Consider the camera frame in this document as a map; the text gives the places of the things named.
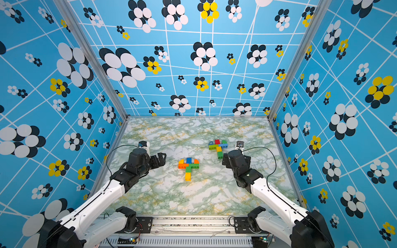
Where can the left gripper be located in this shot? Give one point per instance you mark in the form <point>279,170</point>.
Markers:
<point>157,164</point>

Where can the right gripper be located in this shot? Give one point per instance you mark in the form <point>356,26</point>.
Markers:
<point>226,156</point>

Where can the lime long lego brick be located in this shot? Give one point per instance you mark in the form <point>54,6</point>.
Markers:
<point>212,147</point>

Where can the orange long lego brick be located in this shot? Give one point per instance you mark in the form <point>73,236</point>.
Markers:
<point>183,166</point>

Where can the green square lego brick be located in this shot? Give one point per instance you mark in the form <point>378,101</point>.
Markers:
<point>188,169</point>

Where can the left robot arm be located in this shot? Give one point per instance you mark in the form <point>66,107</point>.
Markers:
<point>79,230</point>

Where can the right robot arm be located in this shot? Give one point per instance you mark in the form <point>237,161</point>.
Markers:
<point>295,225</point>

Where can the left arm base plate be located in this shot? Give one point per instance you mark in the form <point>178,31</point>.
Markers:
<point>144,224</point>

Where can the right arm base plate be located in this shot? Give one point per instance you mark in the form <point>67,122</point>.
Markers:
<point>244,225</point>

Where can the aluminium front rail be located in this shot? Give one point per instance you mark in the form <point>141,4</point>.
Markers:
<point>192,232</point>

